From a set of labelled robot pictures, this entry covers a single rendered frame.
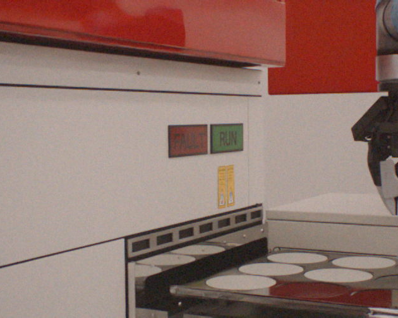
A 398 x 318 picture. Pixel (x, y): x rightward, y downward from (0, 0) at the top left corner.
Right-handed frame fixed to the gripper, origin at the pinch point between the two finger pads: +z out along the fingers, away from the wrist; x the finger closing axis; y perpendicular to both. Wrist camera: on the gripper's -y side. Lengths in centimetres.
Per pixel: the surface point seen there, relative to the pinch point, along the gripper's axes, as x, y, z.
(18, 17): -63, 27, -25
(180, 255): -36.7, -0.3, 5.4
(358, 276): -12.5, 9.5, 8.6
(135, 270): -45.7, 7.1, 5.5
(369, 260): -4.6, 0.2, 8.5
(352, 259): -6.4, -2.0, 8.5
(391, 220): 2.9, -4.3, 2.9
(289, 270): -19.7, 1.6, 8.6
